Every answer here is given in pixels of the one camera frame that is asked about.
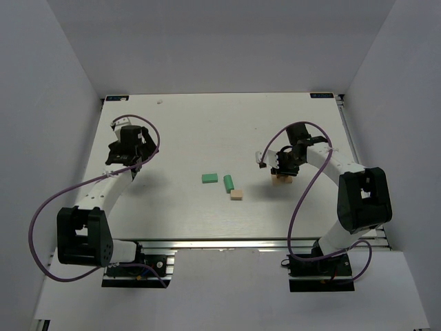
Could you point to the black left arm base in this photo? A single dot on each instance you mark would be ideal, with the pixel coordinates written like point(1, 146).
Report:
point(152, 268)

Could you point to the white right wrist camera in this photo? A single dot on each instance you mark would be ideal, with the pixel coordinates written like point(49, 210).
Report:
point(270, 158)

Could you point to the green wooden cylinder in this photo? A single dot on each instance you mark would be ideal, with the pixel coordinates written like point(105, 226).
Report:
point(228, 182)

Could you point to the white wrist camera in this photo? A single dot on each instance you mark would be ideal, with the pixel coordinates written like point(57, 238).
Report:
point(270, 158)
point(117, 125)

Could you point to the green rectangular block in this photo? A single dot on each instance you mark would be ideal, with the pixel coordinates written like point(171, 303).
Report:
point(209, 178)

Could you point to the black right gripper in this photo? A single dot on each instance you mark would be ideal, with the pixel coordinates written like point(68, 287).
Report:
point(284, 171)

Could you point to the blue table corner label left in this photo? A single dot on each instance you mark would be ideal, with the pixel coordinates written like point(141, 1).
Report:
point(117, 98)

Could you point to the small light wood block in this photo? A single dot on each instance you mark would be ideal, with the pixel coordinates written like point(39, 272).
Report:
point(236, 194)

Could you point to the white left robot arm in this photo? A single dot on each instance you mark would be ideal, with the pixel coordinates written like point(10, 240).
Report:
point(83, 233)

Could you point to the blue table corner label right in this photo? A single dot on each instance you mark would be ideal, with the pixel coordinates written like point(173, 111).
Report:
point(321, 95)

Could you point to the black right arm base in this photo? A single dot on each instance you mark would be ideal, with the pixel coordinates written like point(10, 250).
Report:
point(330, 275)

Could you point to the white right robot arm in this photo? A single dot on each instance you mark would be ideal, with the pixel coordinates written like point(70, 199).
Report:
point(363, 201)

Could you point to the blue table corner label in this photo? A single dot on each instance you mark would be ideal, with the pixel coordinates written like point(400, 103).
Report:
point(321, 95)
point(117, 98)

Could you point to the aluminium table edge rail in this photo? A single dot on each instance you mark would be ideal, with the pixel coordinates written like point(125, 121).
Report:
point(376, 243)

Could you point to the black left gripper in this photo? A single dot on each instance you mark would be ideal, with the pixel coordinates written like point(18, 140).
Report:
point(123, 158)

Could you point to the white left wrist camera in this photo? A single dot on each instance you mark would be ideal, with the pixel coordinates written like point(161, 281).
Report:
point(117, 125)

